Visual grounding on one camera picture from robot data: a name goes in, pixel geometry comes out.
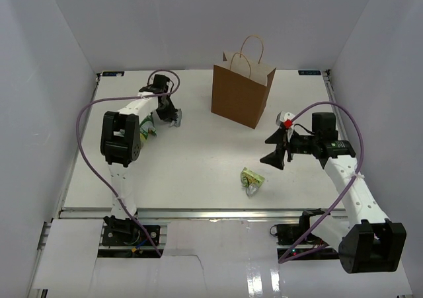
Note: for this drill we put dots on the left blue corner label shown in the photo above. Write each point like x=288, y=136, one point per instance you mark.
x=112, y=73

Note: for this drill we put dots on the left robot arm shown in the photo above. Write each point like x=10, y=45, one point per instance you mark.
x=125, y=131

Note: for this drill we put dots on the large green snack bag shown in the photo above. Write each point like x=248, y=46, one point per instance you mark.
x=147, y=129

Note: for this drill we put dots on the right blue corner label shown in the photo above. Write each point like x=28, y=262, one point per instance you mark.
x=309, y=72

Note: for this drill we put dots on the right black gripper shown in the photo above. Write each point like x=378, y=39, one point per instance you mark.
x=275, y=158

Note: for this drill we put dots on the aluminium front rail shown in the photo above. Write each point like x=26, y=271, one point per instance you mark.
x=213, y=214

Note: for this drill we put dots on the small green snack packet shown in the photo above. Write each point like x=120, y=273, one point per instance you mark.
x=251, y=181

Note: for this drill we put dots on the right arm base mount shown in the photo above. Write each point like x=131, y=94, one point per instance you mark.
x=311, y=248

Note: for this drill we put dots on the blue corner label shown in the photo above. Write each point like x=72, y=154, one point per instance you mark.
x=309, y=72
x=112, y=73

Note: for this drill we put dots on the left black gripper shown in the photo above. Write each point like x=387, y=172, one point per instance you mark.
x=168, y=116

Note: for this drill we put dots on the brown paper bag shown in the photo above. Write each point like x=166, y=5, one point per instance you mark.
x=240, y=87

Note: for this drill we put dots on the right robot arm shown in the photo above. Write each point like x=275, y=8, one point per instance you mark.
x=371, y=242

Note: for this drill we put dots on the silver blue snack packet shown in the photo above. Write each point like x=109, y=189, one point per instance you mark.
x=176, y=119

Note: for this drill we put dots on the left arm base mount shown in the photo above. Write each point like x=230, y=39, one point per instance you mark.
x=122, y=238

